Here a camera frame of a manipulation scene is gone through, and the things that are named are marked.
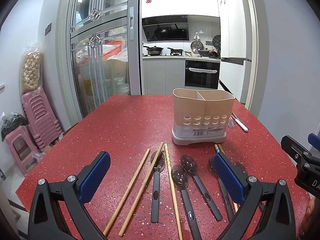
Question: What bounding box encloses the blue patterned chopstick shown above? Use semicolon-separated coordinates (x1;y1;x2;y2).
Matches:
214;144;239;213

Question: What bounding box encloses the plain wooden chopstick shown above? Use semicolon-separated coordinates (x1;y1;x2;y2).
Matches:
103;148;150;236
118;141;164;237

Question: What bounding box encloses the dark translucent spoon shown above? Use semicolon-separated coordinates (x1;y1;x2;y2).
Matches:
208;156;234;221
180;154;223;221
234;162;248;176
151;150;165;223
171;165;202;240

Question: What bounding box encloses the yellow patterned chopstick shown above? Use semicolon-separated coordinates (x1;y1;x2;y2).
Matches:
164;143;183;240

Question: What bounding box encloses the person's right hand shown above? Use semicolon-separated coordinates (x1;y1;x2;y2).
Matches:
298;197;317;237

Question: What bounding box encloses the short metal fork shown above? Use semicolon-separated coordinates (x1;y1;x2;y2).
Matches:
228;118;234;128

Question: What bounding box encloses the single pink stool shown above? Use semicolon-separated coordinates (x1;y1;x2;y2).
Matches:
5;126;39;176

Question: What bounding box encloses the stack of pink stools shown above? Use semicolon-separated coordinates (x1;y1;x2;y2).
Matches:
22;87;62;152

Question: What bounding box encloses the beige cutlery holder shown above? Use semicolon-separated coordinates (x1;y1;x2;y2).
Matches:
172;88;235;146

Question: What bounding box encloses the black plastic bag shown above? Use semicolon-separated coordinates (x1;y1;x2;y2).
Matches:
1;112;29;142

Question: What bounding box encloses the black built-in oven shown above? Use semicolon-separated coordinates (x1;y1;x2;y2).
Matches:
185;60;220;89

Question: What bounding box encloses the white refrigerator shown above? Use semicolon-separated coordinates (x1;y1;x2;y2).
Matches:
217;0;252;104

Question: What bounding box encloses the grey kitchen cabinet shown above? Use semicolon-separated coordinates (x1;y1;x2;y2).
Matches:
142;56;185;95

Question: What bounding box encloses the bag of nuts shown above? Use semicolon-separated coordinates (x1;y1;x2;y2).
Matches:
20;43;43;94

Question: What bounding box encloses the black range hood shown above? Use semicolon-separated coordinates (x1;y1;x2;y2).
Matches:
142;15;189;42

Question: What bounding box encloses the black wok on stove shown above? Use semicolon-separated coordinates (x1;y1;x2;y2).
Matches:
143;46;163;56

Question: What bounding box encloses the red plastic basket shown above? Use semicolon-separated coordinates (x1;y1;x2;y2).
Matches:
103;41;123;60

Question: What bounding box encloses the glass sliding door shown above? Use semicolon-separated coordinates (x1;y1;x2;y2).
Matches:
55;0;143;124

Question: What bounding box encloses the white handled metal spoon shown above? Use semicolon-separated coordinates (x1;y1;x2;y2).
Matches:
231;112;249;133

